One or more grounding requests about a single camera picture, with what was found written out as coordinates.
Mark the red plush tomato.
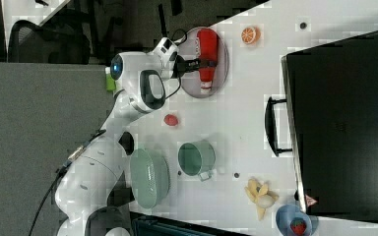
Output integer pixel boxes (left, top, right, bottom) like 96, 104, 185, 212
163, 114, 178, 127

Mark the black office chair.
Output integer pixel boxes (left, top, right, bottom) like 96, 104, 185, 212
7, 7, 123, 65

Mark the green metal mug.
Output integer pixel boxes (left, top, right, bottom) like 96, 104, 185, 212
178, 140, 216, 182

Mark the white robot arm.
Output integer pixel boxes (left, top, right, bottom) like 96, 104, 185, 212
55, 37, 219, 236

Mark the black toaster oven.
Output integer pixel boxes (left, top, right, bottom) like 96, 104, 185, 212
282, 30, 378, 223

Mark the red plush strawberry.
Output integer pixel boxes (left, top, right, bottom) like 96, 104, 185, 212
289, 217, 307, 236

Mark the blue small bowl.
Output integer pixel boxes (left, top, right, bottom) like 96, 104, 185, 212
276, 205, 312, 236

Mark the yellow plush banana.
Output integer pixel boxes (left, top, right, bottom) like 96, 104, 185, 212
244, 178, 279, 220

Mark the orange slice toy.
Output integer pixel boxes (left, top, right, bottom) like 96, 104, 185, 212
241, 27, 261, 45

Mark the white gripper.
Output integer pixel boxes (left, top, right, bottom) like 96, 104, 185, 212
153, 37, 217, 79

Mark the dark storage bin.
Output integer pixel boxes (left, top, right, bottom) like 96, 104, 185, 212
131, 212, 247, 236

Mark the green ribbed bowl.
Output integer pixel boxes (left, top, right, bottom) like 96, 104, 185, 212
130, 148, 170, 209

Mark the grey round plate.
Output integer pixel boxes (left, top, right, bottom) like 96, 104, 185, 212
179, 27, 228, 98

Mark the red plush ketchup bottle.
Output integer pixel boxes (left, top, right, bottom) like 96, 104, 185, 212
197, 29, 219, 93

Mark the black oven handle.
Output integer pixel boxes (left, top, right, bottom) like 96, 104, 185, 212
265, 97, 292, 156

